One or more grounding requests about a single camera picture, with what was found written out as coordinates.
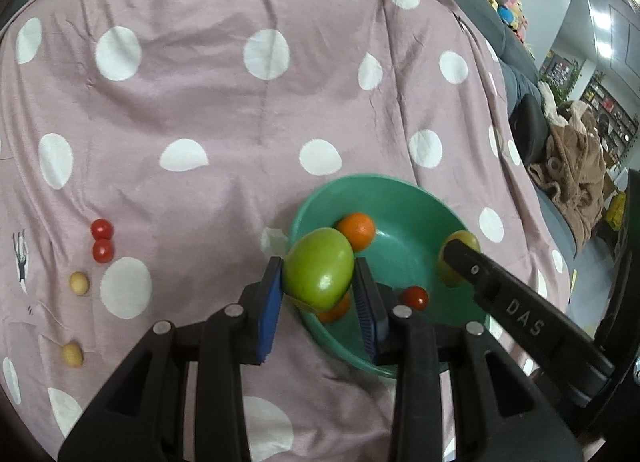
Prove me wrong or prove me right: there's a brown fleece blanket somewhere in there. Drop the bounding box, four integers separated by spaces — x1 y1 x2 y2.
527 100 621 253

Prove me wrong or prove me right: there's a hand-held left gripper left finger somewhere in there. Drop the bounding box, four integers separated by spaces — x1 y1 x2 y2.
57 256 285 462

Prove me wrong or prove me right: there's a black cushion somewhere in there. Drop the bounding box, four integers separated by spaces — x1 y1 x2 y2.
509 92 550 169

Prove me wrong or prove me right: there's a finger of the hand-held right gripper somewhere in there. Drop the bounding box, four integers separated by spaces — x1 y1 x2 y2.
442 238 616 395

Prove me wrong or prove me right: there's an orange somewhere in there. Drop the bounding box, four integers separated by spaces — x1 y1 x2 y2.
316 292 352 325
336 212 377 253

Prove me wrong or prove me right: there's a small green mango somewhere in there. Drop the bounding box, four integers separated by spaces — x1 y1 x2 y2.
437 230 482 289

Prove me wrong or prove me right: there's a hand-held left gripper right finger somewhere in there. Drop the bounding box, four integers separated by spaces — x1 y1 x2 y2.
353 257 583 462

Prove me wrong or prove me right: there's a pink polka dot blanket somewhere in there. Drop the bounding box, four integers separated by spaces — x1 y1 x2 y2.
0 0 576 462

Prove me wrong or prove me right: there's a cluttered shelf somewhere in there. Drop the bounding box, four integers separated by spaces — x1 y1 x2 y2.
539 49 640 165

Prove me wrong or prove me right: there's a large green mango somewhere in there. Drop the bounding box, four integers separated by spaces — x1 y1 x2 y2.
283 228 356 307

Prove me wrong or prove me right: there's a yellow bag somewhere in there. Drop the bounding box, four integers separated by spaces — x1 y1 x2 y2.
605 192 628 231

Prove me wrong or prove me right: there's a green plastic bowl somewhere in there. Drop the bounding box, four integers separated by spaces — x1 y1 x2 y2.
288 173 493 380

